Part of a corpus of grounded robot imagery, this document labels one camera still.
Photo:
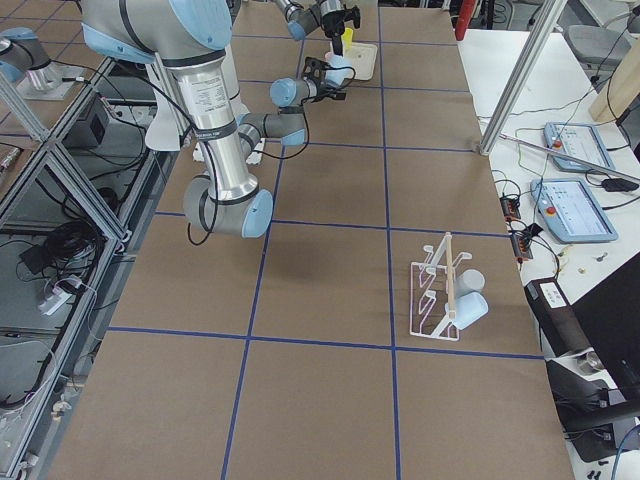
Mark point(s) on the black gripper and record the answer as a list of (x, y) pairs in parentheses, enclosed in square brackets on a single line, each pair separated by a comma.
[(332, 25), (320, 86)]

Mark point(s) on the yellow plastic cup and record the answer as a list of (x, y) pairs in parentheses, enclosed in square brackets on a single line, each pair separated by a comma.
[(347, 37)]

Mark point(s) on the grey translucent plastic cup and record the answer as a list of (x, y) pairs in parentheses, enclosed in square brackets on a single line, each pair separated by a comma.
[(469, 281)]

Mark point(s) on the light blue plastic cup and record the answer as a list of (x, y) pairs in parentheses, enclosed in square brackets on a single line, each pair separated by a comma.
[(469, 309)]

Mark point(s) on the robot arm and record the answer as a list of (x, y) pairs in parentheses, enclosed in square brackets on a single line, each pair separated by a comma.
[(301, 21), (190, 39)]

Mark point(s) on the white plastic tray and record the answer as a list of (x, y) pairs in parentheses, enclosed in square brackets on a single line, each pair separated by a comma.
[(362, 57)]

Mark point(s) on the metal rod with stand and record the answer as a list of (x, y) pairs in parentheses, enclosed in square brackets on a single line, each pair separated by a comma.
[(556, 153)]

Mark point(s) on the blue teach pendant far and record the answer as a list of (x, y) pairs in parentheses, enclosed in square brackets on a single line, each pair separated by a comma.
[(578, 140)]

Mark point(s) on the blue teach pendant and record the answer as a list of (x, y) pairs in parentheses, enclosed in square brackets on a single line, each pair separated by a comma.
[(571, 212), (578, 140)]

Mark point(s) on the blue teach pendant near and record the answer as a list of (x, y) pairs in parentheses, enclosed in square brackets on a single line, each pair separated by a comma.
[(571, 212)]

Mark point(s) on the grey office chair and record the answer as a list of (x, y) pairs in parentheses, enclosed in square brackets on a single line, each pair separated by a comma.
[(598, 50)]

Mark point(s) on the brown paper table mat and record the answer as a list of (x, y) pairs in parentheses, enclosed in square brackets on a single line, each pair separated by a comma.
[(289, 356)]

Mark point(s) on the black power supply box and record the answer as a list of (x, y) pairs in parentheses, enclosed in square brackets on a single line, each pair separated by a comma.
[(555, 316)]

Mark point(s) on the black computer monitor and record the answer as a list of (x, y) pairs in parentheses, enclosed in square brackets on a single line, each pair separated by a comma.
[(596, 418)]

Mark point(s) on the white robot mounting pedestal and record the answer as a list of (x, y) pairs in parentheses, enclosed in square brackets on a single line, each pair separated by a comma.
[(237, 105)]

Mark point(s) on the aluminium frame post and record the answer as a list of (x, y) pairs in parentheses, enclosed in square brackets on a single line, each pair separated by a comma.
[(525, 63)]

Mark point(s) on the white wire cup rack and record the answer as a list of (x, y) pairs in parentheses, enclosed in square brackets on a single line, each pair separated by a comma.
[(432, 292)]

